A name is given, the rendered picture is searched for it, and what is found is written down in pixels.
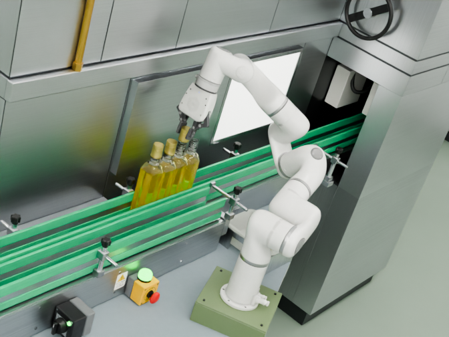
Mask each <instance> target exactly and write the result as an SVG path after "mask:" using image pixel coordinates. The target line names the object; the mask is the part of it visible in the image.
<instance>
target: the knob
mask: <svg viewBox="0 0 449 337"><path fill-rule="evenodd" d="M65 332H67V323H66V321H65V320H64V319H63V318H60V317H59V318H57V319H56V320H54V321H53V322H52V330H51V334H52V335H55V334H62V333H65Z"/></svg>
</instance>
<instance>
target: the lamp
mask: <svg viewBox="0 0 449 337"><path fill-rule="evenodd" d="M152 275H153V274H152V271H151V270H150V269H147V268H142V269H141V270H140V271H139V273H138V276H137V278H138V280H139V281H140V282H142V283H150V282H151V281H152Z"/></svg>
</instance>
